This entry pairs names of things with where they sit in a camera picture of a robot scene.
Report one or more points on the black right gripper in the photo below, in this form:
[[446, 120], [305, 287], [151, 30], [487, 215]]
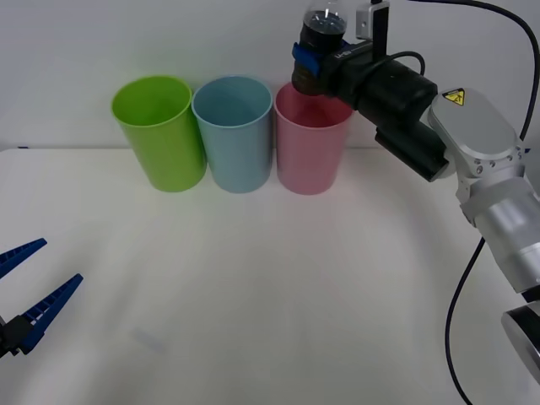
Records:
[[346, 71]]

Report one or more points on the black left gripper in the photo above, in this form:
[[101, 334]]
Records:
[[2, 341]]

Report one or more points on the dark plastic bottle black cap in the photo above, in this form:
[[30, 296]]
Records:
[[322, 25]]

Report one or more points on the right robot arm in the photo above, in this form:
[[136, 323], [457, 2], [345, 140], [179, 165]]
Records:
[[472, 122]]

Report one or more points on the pink plastic bin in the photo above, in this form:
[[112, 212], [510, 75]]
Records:
[[308, 160]]

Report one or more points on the pale blue plastic bin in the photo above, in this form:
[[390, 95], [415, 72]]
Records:
[[238, 160]]

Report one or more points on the green plastic bin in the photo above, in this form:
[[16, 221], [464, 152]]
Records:
[[169, 156]]

